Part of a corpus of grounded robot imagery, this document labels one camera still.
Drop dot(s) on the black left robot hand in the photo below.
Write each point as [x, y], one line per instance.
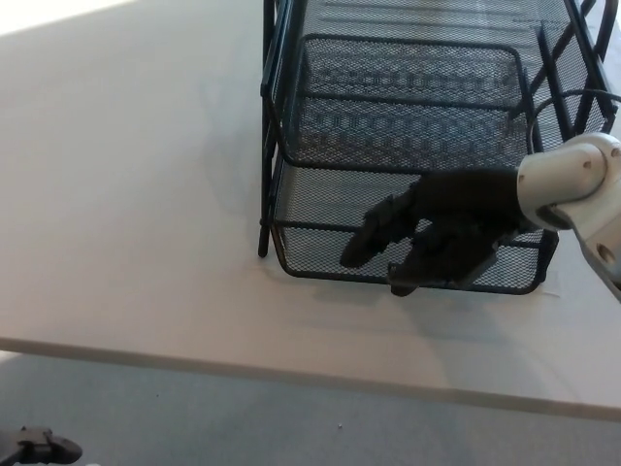
[43, 449]

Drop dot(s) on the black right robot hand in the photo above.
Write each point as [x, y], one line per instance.
[461, 213]

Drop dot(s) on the black mesh tray with label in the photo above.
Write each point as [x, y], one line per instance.
[310, 242]

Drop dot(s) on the black mesh tray with rim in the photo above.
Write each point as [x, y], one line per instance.
[412, 77]

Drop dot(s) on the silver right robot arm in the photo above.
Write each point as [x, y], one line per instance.
[567, 179]

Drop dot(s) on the black metal tray rack frame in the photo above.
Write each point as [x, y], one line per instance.
[266, 194]

